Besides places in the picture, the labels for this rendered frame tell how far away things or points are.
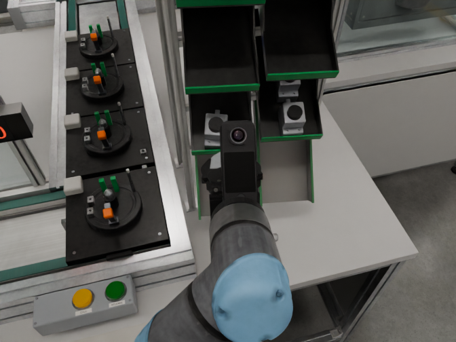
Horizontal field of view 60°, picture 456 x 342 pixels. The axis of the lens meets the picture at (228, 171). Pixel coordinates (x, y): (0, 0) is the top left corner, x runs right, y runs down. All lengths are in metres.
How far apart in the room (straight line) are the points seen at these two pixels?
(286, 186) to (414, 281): 1.29
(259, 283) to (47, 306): 0.68
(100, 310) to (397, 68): 1.38
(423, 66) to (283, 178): 0.97
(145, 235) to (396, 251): 0.65
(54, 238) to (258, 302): 0.81
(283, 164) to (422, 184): 1.64
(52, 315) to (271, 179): 0.58
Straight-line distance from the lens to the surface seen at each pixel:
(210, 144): 0.80
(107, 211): 0.92
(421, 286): 2.17
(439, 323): 2.13
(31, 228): 1.16
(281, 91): 0.87
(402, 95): 1.86
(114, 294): 0.93
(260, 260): 0.39
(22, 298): 1.01
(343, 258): 1.10
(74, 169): 1.17
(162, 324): 0.45
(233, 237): 0.42
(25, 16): 2.05
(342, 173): 1.27
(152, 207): 1.03
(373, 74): 1.69
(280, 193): 1.00
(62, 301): 0.97
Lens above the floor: 1.80
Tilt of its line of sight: 50 degrees down
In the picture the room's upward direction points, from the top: straight up
